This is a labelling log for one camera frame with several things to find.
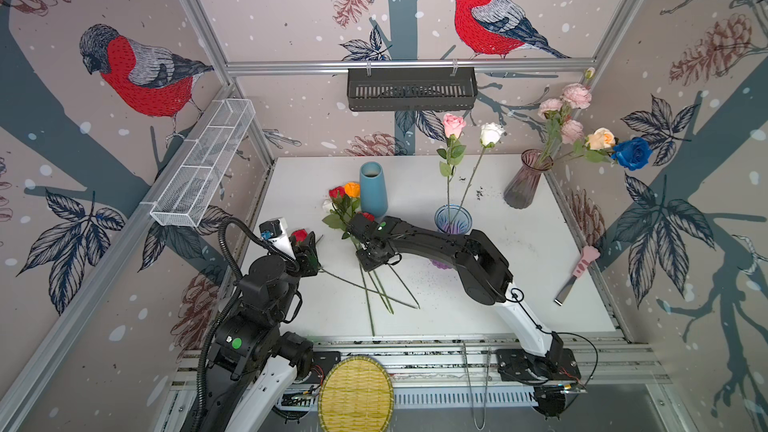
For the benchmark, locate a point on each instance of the pink rose flower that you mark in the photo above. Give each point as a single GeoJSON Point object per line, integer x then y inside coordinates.
{"type": "Point", "coordinates": [453, 152]}

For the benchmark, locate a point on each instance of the yellow woven round mat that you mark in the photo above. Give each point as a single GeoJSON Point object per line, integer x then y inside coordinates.
{"type": "Point", "coordinates": [357, 395]}

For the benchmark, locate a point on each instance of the teal ceramic vase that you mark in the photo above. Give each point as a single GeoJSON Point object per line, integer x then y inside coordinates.
{"type": "Point", "coordinates": [373, 192]}

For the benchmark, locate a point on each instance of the white mesh wall shelf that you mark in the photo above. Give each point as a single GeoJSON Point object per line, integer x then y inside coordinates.
{"type": "Point", "coordinates": [189, 193]}

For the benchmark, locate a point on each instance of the black hanging wire basket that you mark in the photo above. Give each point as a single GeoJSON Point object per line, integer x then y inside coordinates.
{"type": "Point", "coordinates": [440, 89]}

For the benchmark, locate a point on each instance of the white rose flower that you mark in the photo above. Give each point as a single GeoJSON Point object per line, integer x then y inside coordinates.
{"type": "Point", "coordinates": [490, 135]}
{"type": "Point", "coordinates": [328, 206]}

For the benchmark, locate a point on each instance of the pink silicone spatula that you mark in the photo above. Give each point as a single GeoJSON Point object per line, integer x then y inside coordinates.
{"type": "Point", "coordinates": [589, 255]}

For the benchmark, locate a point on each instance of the dark red rose flower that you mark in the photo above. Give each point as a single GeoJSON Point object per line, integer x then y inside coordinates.
{"type": "Point", "coordinates": [337, 193]}

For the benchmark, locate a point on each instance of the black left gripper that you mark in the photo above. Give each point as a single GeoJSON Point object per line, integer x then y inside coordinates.
{"type": "Point", "coordinates": [308, 257]}

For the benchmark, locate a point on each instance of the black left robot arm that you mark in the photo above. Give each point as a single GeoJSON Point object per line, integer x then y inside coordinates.
{"type": "Point", "coordinates": [246, 363]}

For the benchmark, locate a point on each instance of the orange rose flower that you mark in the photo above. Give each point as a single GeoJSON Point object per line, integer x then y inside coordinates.
{"type": "Point", "coordinates": [352, 189]}

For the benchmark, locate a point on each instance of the cream peach rose stem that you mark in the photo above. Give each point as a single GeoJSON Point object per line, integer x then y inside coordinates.
{"type": "Point", "coordinates": [596, 147]}

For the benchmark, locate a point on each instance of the blue purple glass vase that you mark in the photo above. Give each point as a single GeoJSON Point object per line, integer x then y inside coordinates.
{"type": "Point", "coordinates": [453, 219]}

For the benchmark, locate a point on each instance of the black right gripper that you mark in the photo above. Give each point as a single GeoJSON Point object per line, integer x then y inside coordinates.
{"type": "Point", "coordinates": [365, 260]}

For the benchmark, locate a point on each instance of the blue rose flower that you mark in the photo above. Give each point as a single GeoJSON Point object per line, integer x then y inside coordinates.
{"type": "Point", "coordinates": [633, 154]}

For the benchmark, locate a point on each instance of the pink carnation flower stem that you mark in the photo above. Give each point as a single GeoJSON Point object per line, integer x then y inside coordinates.
{"type": "Point", "coordinates": [572, 131]}

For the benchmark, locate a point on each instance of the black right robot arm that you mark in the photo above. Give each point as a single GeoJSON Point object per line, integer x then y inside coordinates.
{"type": "Point", "coordinates": [485, 276]}

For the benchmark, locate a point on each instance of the smoky pink glass vase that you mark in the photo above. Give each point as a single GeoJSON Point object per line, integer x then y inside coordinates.
{"type": "Point", "coordinates": [520, 192]}

